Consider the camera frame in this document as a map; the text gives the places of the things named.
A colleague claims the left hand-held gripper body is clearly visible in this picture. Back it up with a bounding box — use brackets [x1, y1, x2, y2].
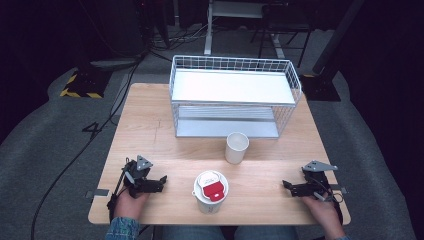
[121, 154, 165, 200]

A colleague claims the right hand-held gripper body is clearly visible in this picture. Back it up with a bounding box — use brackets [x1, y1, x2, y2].
[290, 160, 339, 202]

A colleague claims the white cup with red-tab lid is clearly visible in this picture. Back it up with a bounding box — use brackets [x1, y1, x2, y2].
[191, 170, 230, 215]

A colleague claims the white paper cup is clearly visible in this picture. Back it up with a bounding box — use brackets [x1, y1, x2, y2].
[224, 131, 250, 165]

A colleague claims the white wire shelf rack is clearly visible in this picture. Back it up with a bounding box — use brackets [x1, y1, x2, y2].
[168, 54, 303, 140]

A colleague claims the person's left hand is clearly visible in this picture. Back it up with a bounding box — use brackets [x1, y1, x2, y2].
[113, 189, 150, 222]

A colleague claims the person's right hand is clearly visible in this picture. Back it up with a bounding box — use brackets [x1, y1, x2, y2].
[301, 194, 346, 238]

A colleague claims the person's right leg in jeans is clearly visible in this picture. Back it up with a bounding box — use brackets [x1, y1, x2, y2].
[233, 225, 300, 240]

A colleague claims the person's leg in jeans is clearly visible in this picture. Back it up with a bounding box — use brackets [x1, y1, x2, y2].
[233, 225, 300, 240]
[161, 225, 224, 240]

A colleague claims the person's left leg in jeans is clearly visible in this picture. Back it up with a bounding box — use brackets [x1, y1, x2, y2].
[161, 225, 224, 240]

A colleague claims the black stand with base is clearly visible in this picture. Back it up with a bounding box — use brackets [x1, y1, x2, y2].
[298, 0, 367, 103]

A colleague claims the yellow-black striped stand base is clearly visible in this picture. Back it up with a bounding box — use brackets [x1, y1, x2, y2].
[59, 67, 113, 100]

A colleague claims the black chair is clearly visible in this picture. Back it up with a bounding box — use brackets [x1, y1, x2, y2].
[249, 2, 314, 69]

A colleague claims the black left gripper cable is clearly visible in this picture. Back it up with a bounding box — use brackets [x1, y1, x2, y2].
[107, 158, 132, 223]

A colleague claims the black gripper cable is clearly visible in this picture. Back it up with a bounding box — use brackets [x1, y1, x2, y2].
[308, 176, 345, 225]
[107, 158, 132, 223]

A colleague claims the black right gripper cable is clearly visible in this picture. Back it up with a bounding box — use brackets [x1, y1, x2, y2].
[308, 176, 345, 225]

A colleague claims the grey metal table bracket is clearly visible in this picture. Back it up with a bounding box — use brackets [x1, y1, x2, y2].
[329, 184, 348, 195]
[85, 188, 111, 200]

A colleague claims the black floor cable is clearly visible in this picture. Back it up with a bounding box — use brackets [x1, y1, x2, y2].
[29, 54, 146, 240]

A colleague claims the bundle of floor cables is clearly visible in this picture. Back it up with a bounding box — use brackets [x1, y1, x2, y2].
[146, 19, 216, 53]

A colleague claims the white desk frame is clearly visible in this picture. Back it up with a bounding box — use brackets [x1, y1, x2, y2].
[203, 0, 286, 60]

